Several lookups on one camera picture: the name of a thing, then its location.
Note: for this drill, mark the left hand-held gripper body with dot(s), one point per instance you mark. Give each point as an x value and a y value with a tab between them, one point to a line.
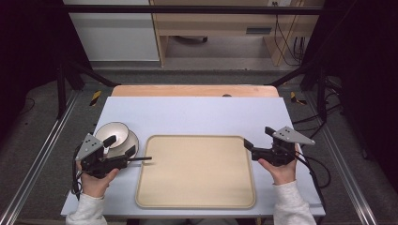
90	146

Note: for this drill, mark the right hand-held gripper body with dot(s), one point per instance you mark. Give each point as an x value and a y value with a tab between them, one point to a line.
289	136

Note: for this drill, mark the white bowl with dark rim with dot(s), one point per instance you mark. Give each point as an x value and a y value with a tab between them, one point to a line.
117	131

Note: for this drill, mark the black chopstick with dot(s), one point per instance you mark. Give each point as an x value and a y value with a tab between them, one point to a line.
142	158

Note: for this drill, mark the person's right hand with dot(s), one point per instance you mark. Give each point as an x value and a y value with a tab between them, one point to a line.
283	173

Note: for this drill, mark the person's left hand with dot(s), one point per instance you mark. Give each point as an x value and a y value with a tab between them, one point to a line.
94	186

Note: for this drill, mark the white round bowl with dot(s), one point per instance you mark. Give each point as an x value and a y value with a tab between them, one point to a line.
130	142

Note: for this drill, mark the yellow and black tape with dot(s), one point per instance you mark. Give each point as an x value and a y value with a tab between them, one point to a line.
295	98
95	97

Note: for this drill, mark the black metal stand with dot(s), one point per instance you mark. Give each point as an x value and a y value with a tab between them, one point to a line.
61	93
321	93

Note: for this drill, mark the beige tray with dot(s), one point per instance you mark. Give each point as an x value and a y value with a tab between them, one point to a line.
195	172

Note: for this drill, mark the wooden table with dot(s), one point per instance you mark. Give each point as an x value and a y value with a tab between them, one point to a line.
194	91

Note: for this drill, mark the white cabinet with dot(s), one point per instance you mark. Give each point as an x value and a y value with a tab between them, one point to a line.
115	37

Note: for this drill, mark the black curtain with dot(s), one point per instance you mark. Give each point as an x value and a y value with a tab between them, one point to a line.
28	47
369	62

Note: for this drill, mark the wooden desk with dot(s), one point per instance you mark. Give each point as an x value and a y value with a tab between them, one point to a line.
212	26

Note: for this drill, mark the aluminium rail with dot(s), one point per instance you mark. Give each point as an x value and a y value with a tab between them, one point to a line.
38	162
349	179

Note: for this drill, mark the black horizontal frame bar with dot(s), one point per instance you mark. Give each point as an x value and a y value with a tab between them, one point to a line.
194	9

